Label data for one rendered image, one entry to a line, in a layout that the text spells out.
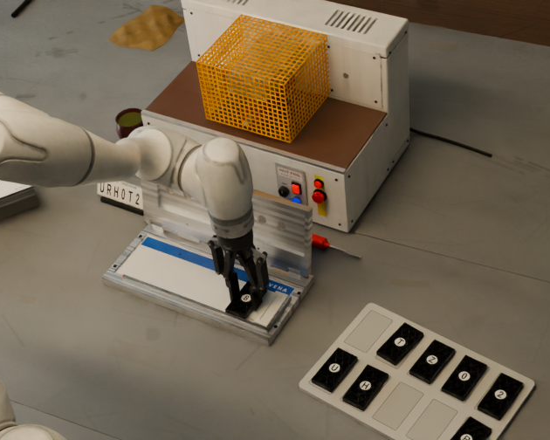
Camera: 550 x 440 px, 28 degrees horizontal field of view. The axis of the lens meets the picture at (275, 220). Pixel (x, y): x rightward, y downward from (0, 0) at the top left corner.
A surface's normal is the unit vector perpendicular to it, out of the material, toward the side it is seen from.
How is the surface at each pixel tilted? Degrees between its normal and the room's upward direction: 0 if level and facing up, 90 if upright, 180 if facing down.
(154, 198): 79
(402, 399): 0
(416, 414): 0
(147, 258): 0
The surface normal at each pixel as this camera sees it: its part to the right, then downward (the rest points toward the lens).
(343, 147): -0.10, -0.71
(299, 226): -0.50, 0.49
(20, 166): 0.48, 0.59
